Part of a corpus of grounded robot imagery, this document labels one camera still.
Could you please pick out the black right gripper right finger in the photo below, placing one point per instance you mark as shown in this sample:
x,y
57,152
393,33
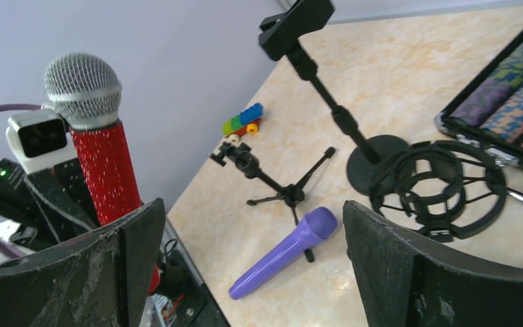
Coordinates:
x,y
406,279

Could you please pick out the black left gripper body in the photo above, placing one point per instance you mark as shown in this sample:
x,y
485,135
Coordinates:
x,y
42,227

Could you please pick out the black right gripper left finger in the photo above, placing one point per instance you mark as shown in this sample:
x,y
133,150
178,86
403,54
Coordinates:
x,y
100,278

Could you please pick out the purple toy microphone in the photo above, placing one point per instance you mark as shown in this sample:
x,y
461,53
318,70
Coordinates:
x,y
314,228

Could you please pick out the red glitter microphone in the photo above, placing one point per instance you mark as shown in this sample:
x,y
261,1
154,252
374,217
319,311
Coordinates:
x,y
86,92

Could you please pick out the shock mount tripod mic stand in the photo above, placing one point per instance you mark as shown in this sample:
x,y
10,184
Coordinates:
x,y
452,190

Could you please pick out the small tripod mic stand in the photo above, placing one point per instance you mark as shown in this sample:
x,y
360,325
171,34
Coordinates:
x,y
248,164

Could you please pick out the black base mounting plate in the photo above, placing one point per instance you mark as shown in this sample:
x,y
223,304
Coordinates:
x,y
182,298

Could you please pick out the black poker chip case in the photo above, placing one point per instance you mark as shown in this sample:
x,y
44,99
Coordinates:
x,y
507,154

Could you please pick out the colourful toy block car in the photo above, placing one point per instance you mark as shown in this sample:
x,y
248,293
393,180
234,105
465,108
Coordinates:
x,y
246,122

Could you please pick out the purple green chip stack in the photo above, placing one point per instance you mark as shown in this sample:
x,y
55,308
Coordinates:
x,y
490,95

